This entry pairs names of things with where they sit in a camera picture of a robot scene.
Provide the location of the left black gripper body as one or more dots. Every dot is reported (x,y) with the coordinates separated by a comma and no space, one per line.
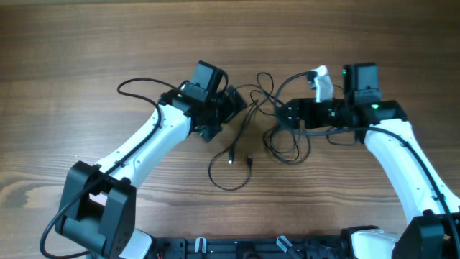
(223,109)

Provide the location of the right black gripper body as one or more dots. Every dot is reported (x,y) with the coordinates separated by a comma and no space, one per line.
(292,114)

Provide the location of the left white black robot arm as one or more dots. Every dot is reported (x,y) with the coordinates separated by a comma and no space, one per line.
(98,205)

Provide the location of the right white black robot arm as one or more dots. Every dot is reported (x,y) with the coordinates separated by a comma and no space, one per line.
(431,208)

